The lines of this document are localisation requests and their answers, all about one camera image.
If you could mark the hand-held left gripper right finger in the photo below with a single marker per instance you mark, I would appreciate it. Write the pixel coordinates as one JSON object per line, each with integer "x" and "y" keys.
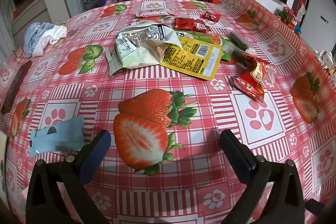
{"x": 237, "y": 158}

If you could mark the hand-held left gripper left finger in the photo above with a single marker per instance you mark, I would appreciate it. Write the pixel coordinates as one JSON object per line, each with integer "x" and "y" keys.
{"x": 95, "y": 155}

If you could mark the silver foil snack packet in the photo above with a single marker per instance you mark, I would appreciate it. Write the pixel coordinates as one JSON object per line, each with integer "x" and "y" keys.
{"x": 113, "y": 64}

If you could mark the pink snack packet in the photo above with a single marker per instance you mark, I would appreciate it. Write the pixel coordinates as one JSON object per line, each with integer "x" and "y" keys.
{"x": 155, "y": 13}

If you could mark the light blue snack packet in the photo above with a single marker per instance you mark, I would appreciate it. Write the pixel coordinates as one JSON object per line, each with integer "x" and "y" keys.
{"x": 56, "y": 138}

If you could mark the strawberry print tablecloth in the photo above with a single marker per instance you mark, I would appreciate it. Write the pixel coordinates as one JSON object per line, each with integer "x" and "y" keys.
{"x": 210, "y": 121}

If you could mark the red packet colourful edge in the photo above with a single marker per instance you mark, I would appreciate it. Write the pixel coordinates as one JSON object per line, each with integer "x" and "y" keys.
{"x": 249, "y": 88}

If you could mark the red white wrapped candy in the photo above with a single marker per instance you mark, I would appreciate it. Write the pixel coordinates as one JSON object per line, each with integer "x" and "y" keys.
{"x": 258, "y": 69}

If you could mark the black phone red case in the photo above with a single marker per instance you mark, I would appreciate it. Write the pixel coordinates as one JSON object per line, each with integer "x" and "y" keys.
{"x": 15, "y": 85}

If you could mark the yellow snack packet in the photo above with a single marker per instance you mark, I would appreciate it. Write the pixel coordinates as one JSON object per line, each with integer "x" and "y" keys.
{"x": 194, "y": 58}

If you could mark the white green snack bag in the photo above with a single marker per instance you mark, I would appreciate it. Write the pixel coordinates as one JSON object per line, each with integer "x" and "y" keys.
{"x": 136, "y": 53}

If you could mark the black strip packet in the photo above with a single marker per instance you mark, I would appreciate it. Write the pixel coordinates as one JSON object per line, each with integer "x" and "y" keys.
{"x": 239, "y": 41}

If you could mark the white cloth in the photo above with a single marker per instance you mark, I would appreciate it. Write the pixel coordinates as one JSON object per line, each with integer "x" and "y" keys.
{"x": 52, "y": 35}

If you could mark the red snack packet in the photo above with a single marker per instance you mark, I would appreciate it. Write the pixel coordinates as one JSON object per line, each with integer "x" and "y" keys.
{"x": 189, "y": 24}

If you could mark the small red candy packet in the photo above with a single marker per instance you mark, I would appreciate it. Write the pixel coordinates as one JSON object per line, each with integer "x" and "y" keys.
{"x": 210, "y": 15}

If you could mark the pink flower pot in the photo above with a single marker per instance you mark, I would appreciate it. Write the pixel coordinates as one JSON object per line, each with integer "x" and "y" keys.
{"x": 286, "y": 14}

